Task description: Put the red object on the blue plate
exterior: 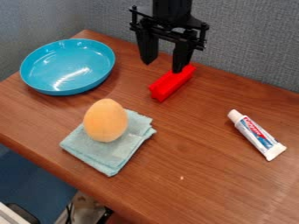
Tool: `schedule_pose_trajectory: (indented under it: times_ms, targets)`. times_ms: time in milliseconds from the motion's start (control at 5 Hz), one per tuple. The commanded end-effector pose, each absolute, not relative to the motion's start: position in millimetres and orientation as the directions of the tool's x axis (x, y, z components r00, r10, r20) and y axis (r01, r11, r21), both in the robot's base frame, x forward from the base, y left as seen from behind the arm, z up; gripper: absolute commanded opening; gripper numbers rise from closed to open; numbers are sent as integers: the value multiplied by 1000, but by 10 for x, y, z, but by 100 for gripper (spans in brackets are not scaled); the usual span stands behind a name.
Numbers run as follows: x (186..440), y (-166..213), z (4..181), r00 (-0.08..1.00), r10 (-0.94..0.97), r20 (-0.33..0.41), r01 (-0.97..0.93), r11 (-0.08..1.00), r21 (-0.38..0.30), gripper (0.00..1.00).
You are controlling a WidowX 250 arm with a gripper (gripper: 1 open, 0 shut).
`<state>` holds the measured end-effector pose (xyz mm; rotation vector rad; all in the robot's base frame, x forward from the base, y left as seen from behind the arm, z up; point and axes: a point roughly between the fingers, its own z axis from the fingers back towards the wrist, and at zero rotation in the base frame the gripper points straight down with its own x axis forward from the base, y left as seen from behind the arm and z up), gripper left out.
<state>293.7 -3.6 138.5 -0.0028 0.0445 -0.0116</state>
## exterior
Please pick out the orange egg-shaped object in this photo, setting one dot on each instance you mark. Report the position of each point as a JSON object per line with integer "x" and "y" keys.
{"x": 106, "y": 121}

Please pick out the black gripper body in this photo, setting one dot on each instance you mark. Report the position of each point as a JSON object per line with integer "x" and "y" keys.
{"x": 170, "y": 22}

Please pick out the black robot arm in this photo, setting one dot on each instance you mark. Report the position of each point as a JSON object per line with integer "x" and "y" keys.
{"x": 169, "y": 21}

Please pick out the white toothpaste tube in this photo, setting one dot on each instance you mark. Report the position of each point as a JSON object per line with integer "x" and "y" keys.
{"x": 257, "y": 135}

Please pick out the grey object under table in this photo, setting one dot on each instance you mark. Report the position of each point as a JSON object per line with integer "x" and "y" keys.
{"x": 85, "y": 211}

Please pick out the blue plastic plate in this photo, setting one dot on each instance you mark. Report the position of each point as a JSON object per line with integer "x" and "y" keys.
{"x": 69, "y": 67}

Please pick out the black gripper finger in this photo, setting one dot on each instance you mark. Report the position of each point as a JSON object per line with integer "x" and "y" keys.
{"x": 182, "y": 54}
{"x": 149, "y": 45}

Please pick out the light blue folded cloth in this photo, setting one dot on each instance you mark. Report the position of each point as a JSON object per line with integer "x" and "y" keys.
{"x": 109, "y": 157}

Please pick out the red block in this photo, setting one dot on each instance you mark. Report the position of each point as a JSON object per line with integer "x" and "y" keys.
{"x": 170, "y": 82}

